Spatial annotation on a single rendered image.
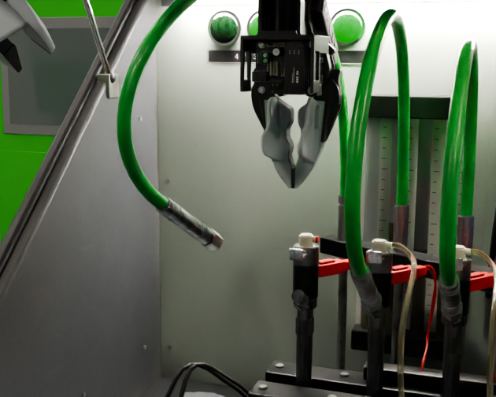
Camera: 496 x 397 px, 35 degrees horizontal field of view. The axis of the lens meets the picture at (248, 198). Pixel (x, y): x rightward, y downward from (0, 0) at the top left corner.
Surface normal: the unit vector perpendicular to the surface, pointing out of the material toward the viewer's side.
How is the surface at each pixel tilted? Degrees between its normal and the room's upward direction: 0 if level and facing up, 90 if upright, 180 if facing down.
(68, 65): 90
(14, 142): 90
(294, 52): 90
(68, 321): 90
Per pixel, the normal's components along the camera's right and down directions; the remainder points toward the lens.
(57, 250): 0.95, 0.07
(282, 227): -0.33, 0.17
